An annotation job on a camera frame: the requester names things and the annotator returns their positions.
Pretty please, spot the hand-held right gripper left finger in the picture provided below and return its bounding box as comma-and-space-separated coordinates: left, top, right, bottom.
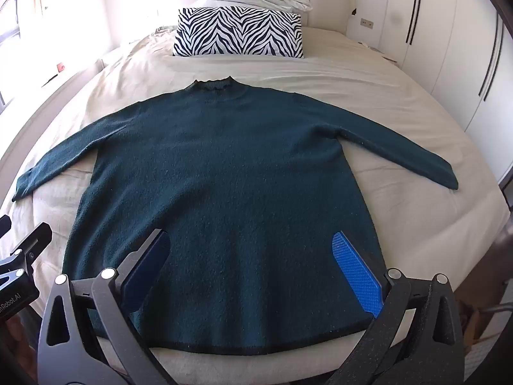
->
37, 228, 177, 385

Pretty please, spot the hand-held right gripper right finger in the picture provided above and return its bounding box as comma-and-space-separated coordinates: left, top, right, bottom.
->
324, 231, 468, 385

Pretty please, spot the dark green knit sweater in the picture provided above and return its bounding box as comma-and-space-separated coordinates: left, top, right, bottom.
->
12, 75, 458, 357

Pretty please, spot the dark framed window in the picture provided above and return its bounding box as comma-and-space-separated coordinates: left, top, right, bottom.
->
0, 6, 22, 107

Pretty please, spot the bed with beige sheet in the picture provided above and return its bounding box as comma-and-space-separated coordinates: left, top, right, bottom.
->
0, 26, 511, 375

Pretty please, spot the white wardrobe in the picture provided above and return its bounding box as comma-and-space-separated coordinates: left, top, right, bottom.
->
355, 0, 513, 187

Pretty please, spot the zebra print pillow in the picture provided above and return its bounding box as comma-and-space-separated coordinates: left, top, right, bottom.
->
172, 7, 307, 59

